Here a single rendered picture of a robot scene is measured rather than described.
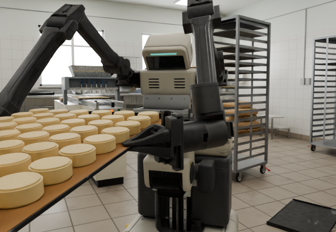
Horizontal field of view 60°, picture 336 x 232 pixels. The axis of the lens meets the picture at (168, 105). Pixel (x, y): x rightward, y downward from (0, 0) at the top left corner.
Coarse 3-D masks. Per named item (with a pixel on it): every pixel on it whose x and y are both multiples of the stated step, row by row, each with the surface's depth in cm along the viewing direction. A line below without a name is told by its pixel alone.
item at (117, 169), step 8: (104, 104) 359; (112, 104) 311; (120, 160) 313; (104, 168) 306; (112, 168) 310; (120, 168) 314; (96, 176) 303; (104, 176) 307; (112, 176) 311; (120, 176) 315; (96, 184) 312; (104, 184) 310; (112, 184) 314
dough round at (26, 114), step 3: (12, 114) 71; (15, 114) 71; (18, 114) 70; (21, 114) 70; (24, 114) 70; (27, 114) 70; (30, 114) 71; (15, 117) 69; (18, 117) 69; (21, 117) 70
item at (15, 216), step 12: (120, 144) 50; (96, 156) 44; (108, 156) 44; (72, 168) 39; (84, 168) 39; (96, 168) 39; (72, 180) 35; (48, 192) 32; (60, 192) 32; (36, 204) 29; (0, 216) 27; (12, 216) 27; (24, 216) 27; (0, 228) 25
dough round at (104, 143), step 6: (90, 138) 46; (96, 138) 46; (102, 138) 46; (108, 138) 46; (114, 138) 47; (96, 144) 44; (102, 144) 44; (108, 144) 45; (114, 144) 46; (96, 150) 44; (102, 150) 45; (108, 150) 45
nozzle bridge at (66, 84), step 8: (64, 80) 348; (72, 80) 360; (80, 80) 364; (88, 80) 369; (96, 80) 374; (104, 80) 378; (112, 80) 383; (64, 88) 350; (72, 88) 356; (80, 88) 360; (88, 88) 365; (96, 88) 369; (104, 88) 374; (112, 88) 379; (64, 96) 359
